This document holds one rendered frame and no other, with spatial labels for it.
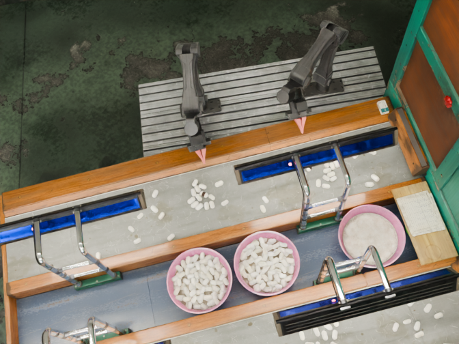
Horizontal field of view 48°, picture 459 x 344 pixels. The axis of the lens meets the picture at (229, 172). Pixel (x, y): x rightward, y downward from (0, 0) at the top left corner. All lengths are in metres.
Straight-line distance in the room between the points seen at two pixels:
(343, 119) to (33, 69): 2.27
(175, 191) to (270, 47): 1.58
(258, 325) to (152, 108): 1.17
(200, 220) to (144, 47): 1.76
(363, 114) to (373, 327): 0.93
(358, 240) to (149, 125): 1.12
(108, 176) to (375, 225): 1.18
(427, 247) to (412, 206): 0.18
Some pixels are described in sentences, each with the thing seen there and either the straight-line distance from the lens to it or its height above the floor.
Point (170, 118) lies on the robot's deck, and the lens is 2.54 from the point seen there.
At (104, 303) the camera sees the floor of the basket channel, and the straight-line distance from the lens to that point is 2.29.
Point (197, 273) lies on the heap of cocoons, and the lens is 2.16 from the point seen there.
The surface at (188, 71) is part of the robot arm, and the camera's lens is 2.17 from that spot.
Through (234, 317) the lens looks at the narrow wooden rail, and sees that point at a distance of 2.08.
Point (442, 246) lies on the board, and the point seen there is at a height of 0.78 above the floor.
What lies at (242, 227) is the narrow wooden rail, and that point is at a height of 0.76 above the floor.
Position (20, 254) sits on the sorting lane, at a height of 0.74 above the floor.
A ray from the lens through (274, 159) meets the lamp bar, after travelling 1.89.
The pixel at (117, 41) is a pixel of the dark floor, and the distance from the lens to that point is 3.77.
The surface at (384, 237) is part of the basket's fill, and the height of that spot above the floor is 0.73.
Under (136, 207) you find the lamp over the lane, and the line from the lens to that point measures 1.94.
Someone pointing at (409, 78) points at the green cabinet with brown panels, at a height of 0.99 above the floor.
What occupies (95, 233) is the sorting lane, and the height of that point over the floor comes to 0.74.
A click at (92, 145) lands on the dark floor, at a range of 3.37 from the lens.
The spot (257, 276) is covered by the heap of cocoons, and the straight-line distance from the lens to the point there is 2.13.
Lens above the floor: 2.82
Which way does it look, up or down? 66 degrees down
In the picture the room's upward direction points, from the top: 12 degrees counter-clockwise
